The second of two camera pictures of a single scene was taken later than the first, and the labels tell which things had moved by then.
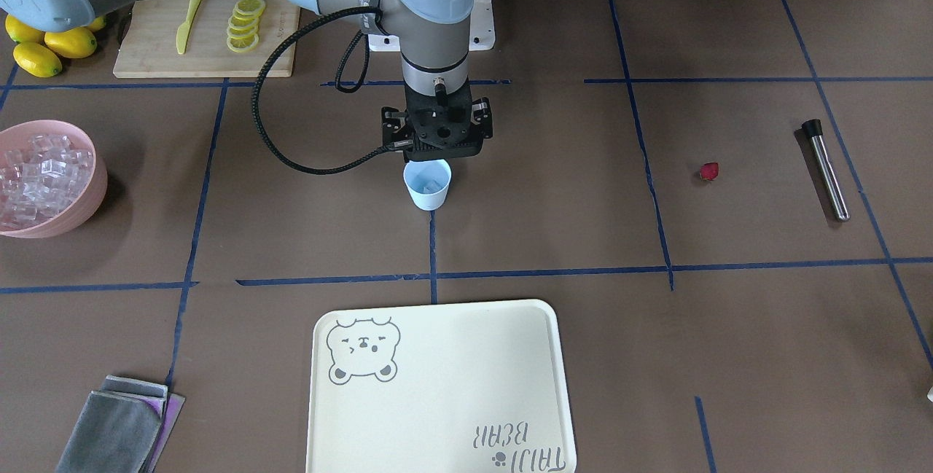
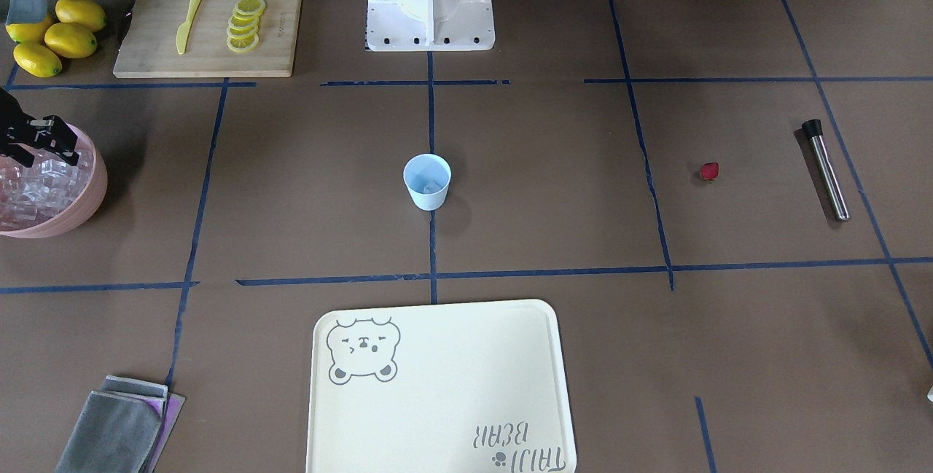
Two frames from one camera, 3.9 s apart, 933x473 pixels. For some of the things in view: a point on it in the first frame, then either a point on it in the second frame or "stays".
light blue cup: x=427 y=181 stays
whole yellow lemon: x=37 y=60 stays
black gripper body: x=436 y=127 → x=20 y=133
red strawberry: x=709 y=170 stays
